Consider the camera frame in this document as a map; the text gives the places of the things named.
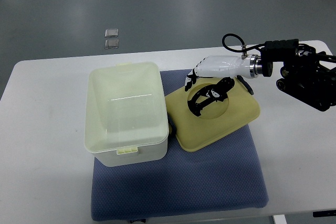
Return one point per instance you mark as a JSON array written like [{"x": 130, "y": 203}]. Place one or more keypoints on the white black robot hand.
[{"x": 226, "y": 68}]

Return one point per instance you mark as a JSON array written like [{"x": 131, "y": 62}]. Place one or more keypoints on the yellow box lid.
[{"x": 217, "y": 120}]

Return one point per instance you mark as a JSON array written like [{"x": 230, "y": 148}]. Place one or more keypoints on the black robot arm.
[{"x": 302, "y": 74}]

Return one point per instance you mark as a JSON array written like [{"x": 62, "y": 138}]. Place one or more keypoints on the white storage box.
[{"x": 126, "y": 117}]

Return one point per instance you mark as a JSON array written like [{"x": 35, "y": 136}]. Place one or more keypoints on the blue fabric mat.
[{"x": 226, "y": 175}]

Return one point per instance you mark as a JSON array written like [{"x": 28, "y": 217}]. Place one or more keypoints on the upper metal floor plate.
[{"x": 111, "y": 32}]

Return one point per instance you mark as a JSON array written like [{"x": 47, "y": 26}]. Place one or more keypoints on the metal floor plate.
[
  {"x": 111, "y": 32},
  {"x": 111, "y": 44}
]

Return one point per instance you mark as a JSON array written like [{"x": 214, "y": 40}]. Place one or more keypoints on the lower metal floor plate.
[{"x": 111, "y": 44}]

